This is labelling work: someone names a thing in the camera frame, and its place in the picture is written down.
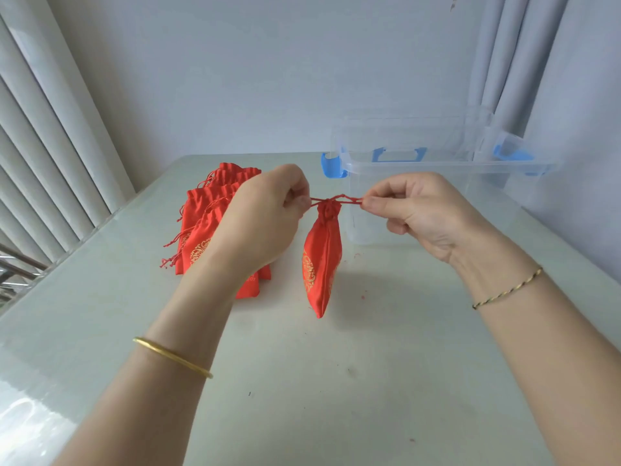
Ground thin braided bracelet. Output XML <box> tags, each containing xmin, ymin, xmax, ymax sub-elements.
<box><xmin>472</xmin><ymin>266</ymin><xmax>544</xmax><ymax>311</ymax></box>

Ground clear plastic storage box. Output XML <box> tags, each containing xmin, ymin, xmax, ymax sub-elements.
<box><xmin>321</xmin><ymin>133</ymin><xmax>561</xmax><ymax>248</ymax></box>

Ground pile of red drawstring pouches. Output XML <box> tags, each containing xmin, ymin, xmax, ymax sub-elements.
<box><xmin>160</xmin><ymin>162</ymin><xmax>272</xmax><ymax>300</ymax></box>

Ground person's right hand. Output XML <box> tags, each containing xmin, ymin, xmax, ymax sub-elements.
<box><xmin>361</xmin><ymin>172</ymin><xmax>486</xmax><ymax>265</ymax></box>

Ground grey curtain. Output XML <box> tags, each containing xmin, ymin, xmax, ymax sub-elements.
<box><xmin>468</xmin><ymin>0</ymin><xmax>621</xmax><ymax>287</ymax></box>

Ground metal railing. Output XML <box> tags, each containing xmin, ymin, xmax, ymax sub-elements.
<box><xmin>0</xmin><ymin>242</ymin><xmax>49</xmax><ymax>304</ymax></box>

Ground person's left forearm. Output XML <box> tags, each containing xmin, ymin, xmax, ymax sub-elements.
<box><xmin>53</xmin><ymin>259</ymin><xmax>248</xmax><ymax>466</ymax></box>

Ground gold bangle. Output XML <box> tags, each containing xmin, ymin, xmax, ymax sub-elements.
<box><xmin>133</xmin><ymin>337</ymin><xmax>214</xmax><ymax>380</ymax></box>

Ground person's right forearm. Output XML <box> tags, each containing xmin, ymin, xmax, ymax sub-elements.
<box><xmin>448</xmin><ymin>227</ymin><xmax>621</xmax><ymax>466</ymax></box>

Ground person's left hand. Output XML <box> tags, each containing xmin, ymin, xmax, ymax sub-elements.
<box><xmin>193</xmin><ymin>163</ymin><xmax>312</xmax><ymax>287</ymax></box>

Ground white vertical blinds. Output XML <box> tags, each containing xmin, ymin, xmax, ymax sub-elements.
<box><xmin>0</xmin><ymin>0</ymin><xmax>136</xmax><ymax>267</ymax></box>

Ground red pouch handled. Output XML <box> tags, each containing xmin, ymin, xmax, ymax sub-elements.
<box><xmin>303</xmin><ymin>194</ymin><xmax>364</xmax><ymax>320</ymax></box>

